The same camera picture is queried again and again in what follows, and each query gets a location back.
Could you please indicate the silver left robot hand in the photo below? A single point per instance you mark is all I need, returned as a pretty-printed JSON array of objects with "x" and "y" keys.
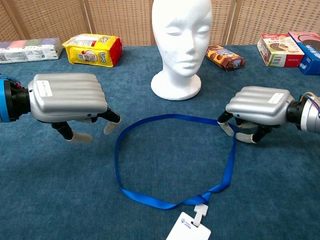
[{"x": 67, "y": 97}]

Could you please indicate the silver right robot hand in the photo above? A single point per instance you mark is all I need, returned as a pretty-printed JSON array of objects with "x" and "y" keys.
[{"x": 260, "y": 105}]

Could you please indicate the white badge card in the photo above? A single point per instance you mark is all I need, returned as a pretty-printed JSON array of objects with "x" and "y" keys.
[{"x": 185, "y": 230}]

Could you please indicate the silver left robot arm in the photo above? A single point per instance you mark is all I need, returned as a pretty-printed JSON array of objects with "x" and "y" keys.
[{"x": 12, "y": 102}]

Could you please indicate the white foam mannequin head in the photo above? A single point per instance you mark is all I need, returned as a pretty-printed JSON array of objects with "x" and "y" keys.
[{"x": 180, "y": 50}]

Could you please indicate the yellow Lipo biscuit bag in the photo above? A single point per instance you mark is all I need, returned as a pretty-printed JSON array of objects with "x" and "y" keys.
[{"x": 87, "y": 52}]

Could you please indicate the white red cardboard box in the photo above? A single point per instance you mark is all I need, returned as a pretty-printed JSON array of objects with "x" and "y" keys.
[{"x": 280, "y": 52}]

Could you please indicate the brown chocolate cookie box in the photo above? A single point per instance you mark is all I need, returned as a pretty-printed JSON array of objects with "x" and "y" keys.
[{"x": 225, "y": 60}]

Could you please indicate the pastel tissue multipack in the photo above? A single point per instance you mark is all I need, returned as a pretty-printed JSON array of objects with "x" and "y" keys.
[{"x": 30, "y": 53}]

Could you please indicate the teal table cloth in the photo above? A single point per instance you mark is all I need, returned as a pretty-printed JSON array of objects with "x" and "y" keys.
[{"x": 62, "y": 162}]

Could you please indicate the pink blue Oreo box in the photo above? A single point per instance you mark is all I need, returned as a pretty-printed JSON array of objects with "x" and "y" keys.
[{"x": 310, "y": 62}]

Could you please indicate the woven bamboo folding screen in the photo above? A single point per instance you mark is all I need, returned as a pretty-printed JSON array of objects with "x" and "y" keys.
[{"x": 120, "y": 20}]

